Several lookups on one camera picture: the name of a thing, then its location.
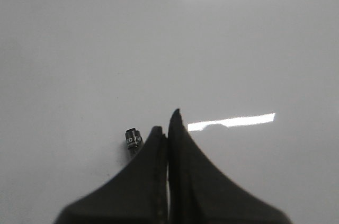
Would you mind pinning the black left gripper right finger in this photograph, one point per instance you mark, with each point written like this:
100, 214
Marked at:
201, 193

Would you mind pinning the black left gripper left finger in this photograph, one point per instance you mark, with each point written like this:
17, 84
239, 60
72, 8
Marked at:
137, 194

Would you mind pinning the white whiteboard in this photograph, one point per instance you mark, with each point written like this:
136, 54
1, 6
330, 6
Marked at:
257, 79

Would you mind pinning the white black whiteboard marker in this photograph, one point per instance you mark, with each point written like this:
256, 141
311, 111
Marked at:
133, 138

